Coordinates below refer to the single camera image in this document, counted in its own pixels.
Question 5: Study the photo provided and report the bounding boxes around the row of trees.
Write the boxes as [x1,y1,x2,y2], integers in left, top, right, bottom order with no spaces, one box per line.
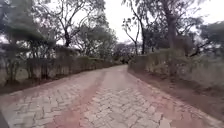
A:
[0,0,224,84]

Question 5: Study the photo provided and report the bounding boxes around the red brick path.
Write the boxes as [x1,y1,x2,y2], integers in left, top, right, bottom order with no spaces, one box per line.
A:
[0,64,224,128]

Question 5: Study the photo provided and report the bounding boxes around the green hedge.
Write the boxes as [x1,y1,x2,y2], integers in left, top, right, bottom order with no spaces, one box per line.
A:
[0,46,118,84]
[128,48,224,88]

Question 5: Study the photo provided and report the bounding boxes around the brown dirt strip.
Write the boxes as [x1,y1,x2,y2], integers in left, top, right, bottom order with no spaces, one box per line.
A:
[0,75,71,97]
[128,68,224,123]

